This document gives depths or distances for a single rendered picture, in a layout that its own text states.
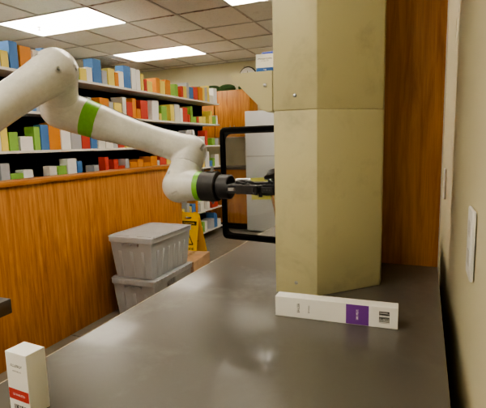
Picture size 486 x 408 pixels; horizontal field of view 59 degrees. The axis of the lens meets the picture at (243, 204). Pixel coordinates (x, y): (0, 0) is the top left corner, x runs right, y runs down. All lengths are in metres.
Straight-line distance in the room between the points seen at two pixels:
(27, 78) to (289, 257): 0.83
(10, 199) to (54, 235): 0.42
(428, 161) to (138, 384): 1.03
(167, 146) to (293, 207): 0.50
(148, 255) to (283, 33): 2.43
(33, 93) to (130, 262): 2.28
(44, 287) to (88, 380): 2.39
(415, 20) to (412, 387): 1.03
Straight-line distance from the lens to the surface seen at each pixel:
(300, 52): 1.10
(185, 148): 1.39
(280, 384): 0.76
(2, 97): 1.26
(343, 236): 1.14
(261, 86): 1.12
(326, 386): 0.76
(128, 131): 1.42
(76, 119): 1.44
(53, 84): 1.32
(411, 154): 1.41
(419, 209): 1.43
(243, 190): 1.21
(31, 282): 3.11
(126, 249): 3.39
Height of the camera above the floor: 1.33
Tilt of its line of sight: 8 degrees down
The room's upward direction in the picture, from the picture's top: 1 degrees counter-clockwise
